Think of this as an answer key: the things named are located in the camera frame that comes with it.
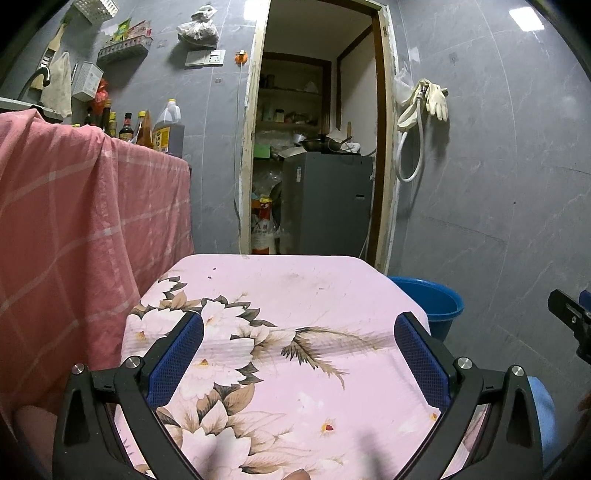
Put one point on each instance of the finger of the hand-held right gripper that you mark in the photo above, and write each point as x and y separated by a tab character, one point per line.
572	316

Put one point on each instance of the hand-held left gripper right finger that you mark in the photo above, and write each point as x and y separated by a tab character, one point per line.
420	360

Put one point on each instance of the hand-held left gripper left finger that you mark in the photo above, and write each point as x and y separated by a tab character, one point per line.
178	357

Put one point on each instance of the blue plastic bucket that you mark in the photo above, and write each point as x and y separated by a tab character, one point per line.
438	318

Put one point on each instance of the blue stool cushion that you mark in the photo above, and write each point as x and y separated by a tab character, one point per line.
545	415

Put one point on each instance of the pink floral tablecloth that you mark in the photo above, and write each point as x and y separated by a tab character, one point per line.
300	300

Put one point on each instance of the person's bare knee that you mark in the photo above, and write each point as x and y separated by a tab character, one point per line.
32	438

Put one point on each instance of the pink checked cloth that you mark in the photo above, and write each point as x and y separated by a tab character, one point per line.
78	221

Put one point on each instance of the grey cabinet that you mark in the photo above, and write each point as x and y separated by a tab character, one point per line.
325	207

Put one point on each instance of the large cooking oil bottle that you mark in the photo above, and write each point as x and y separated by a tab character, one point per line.
168	134

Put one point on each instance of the black wok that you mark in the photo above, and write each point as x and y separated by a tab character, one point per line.
318	145

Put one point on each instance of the cream rubber gloves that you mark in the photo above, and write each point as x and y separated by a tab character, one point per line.
437	104

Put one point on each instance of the tall dark sauce bottle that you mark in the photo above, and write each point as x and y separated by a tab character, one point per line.
107	115

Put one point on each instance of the wooden shelf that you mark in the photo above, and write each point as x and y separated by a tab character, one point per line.
286	124

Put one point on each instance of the red mesh bag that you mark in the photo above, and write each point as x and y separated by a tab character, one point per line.
100	94

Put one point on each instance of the metal box grater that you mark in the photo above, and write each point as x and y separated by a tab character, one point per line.
87	82

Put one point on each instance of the beige hanging cloth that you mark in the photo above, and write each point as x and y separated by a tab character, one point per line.
57	87

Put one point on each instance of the black faucet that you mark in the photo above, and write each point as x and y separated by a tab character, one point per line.
41	76

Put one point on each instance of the hanging plastic bag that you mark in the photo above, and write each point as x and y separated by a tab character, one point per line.
198	30

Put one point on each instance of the seasoning packets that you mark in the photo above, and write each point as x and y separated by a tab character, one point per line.
131	31

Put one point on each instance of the white plastic basket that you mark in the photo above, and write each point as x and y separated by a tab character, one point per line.
97	9

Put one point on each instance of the wooden door frame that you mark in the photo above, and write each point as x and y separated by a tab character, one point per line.
385	138

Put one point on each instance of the wall switch socket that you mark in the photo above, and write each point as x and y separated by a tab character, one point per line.
205	58

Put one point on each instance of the orange wall hook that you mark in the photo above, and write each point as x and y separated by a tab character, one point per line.
241	57

